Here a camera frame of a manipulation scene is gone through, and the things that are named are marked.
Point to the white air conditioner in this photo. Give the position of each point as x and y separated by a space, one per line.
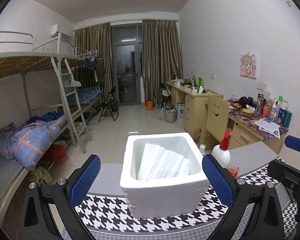
55 31

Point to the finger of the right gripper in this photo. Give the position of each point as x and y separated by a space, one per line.
292 142

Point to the green bottle on desk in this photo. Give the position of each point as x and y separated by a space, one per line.
200 82

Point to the white lotion pump bottle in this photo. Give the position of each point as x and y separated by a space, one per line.
221 152

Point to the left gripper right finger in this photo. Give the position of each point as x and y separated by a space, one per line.
265 220

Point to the right brown curtain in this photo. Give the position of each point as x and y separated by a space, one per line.
161 56

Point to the wooden smiley chair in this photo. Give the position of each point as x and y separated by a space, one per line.
216 113

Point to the white printed paper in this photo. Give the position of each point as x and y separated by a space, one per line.
268 127

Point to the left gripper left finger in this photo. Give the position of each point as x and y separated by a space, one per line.
37 221

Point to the metal bunk bed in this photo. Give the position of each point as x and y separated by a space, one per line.
36 80

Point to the anime girl wall poster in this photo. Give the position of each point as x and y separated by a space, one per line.
248 65

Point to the black folding chair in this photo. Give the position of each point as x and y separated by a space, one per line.
110 105

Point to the orange stool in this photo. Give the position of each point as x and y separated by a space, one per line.
149 105

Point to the light wooden desk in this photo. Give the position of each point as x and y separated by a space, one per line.
243 130

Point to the brown curtain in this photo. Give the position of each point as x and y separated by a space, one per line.
161 56
95 41

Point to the red snack packet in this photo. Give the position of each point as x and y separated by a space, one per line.
233 170

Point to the white foam box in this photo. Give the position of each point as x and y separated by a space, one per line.
162 197

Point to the white towel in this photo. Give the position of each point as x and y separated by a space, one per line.
159 163

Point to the left brown curtain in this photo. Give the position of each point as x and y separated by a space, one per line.
95 41

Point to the glass balcony door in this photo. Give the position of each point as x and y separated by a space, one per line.
127 60

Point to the blue plaid quilt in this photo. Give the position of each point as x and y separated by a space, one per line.
28 144

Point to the metal bucket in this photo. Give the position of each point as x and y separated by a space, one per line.
169 114

